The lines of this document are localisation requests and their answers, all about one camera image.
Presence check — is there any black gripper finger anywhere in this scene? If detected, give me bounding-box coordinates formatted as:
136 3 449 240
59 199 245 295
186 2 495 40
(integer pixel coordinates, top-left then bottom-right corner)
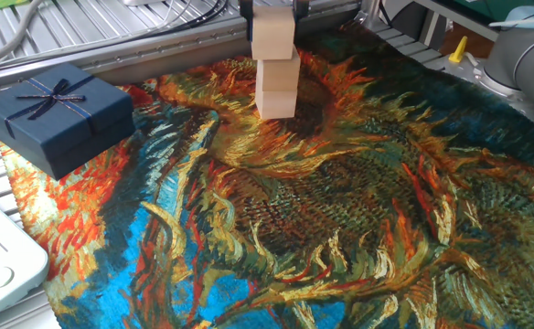
293 0 311 23
238 0 255 43

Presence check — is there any light wooden cube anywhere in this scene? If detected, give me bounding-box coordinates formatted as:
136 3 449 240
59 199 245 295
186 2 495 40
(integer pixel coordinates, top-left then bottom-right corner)
254 86 299 121
250 5 297 61
255 47 302 92

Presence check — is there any navy gift box with ribbon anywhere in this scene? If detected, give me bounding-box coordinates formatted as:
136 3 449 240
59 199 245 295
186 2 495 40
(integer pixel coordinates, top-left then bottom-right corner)
0 62 136 181

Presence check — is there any sunflower painting cloth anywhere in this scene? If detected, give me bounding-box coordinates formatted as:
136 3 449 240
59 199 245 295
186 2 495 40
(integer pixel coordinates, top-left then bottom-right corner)
0 20 534 329

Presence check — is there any white plastic device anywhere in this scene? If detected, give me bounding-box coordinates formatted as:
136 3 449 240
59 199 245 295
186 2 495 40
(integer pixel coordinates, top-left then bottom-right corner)
0 186 51 328

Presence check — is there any black cable bundle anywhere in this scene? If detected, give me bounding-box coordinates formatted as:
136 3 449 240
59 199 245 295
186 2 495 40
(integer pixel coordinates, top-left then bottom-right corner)
124 0 231 42

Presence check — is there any yellow plastic handle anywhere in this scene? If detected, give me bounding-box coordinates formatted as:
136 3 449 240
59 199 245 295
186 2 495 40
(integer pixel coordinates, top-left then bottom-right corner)
448 35 469 64

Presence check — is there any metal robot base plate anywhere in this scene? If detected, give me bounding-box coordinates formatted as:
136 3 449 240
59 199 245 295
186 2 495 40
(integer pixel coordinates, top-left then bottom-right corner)
444 53 534 133

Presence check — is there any grey corrugated hose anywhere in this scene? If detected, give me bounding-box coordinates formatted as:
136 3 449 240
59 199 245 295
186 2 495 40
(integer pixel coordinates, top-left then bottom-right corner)
0 0 47 73

